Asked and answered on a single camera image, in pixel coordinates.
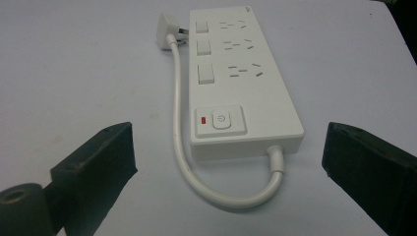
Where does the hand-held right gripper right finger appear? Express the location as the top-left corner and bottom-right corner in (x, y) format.
(321, 121), (417, 236)

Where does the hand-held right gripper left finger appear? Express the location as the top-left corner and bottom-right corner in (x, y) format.
(43, 121), (139, 236)

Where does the white power strip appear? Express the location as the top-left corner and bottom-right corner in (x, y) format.
(188, 5), (305, 162)

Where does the white power plug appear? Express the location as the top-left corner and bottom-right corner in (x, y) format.
(157, 12), (191, 51)

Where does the white power cable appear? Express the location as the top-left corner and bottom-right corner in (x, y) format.
(165, 33), (285, 209)

